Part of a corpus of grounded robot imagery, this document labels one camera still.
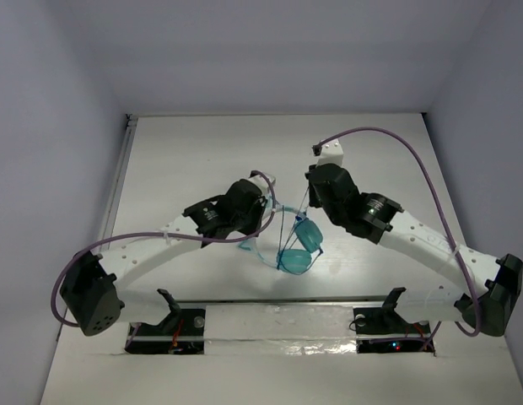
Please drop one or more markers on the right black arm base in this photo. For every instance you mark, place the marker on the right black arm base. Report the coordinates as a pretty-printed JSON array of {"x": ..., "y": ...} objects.
[{"x": 384, "y": 332}]

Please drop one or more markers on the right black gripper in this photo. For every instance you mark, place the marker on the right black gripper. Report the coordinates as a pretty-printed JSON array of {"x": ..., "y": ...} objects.
[{"x": 314, "y": 199}]

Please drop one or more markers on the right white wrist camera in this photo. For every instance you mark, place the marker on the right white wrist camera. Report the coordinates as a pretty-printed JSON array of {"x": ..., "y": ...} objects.
[{"x": 328, "y": 153}]

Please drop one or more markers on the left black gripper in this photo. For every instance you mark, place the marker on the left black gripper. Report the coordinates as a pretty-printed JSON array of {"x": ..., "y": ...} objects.
[{"x": 253, "y": 207}]

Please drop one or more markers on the aluminium rail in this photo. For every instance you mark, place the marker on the aluminium rail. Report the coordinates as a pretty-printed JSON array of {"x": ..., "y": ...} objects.
[{"x": 308, "y": 300}]

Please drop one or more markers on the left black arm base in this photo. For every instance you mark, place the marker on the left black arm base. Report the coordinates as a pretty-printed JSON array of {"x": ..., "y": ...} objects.
[{"x": 186, "y": 337}]

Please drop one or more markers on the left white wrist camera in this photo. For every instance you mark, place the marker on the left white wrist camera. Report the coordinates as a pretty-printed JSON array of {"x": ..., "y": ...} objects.
[{"x": 263, "y": 181}]

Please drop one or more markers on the teal cat-ear headphones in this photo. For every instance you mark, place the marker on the teal cat-ear headphones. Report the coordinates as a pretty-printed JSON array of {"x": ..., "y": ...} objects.
[{"x": 299, "y": 251}]

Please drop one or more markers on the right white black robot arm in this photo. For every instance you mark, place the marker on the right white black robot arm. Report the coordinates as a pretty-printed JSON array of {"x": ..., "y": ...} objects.
[{"x": 486, "y": 288}]

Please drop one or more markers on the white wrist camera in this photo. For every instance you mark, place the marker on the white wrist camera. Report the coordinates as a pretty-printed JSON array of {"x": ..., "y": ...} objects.
[
  {"x": 263, "y": 181},
  {"x": 328, "y": 153}
]

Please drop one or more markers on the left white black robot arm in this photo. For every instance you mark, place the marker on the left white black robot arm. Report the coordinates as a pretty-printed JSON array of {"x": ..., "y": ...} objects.
[{"x": 88, "y": 293}]

